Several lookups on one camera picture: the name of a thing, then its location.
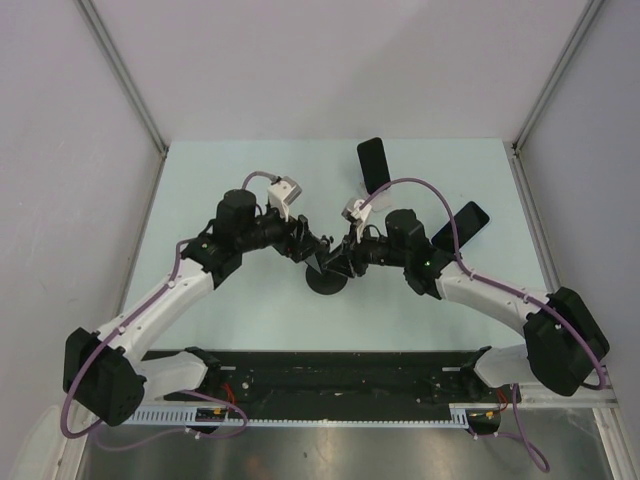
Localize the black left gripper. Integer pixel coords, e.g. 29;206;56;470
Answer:
236;201;323;262

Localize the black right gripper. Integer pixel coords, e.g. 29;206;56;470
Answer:
325;221;410;277

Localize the black round-base phone stand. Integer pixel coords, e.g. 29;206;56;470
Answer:
305;266;348;296

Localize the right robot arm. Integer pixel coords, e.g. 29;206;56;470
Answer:
320;209;610;401

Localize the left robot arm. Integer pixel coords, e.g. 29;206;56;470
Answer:
63;177;320;426

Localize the white phone stand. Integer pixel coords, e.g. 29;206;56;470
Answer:
359;180;393;213

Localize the black phone on white stand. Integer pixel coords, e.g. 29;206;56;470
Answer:
356;137;391;194

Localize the blue-edged phone on black stand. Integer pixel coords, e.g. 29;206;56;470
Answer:
431;201;490;253

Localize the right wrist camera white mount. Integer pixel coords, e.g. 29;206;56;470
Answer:
341;198;372;243

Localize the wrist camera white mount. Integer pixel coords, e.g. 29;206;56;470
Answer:
267;176;302;222
341;198;372;243

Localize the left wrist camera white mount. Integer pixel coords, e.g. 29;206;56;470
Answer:
267;176;302;222

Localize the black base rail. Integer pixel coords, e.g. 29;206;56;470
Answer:
139;349;524;421

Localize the white slotted cable duct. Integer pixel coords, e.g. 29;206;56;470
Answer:
123;403;501;429

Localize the left aluminium frame post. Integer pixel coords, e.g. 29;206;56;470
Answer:
74;0;169;158

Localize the aluminium frame post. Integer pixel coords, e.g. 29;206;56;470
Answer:
511;0;608;155
74;0;169;158

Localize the right aluminium frame post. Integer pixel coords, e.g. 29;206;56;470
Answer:
511;0;608;155

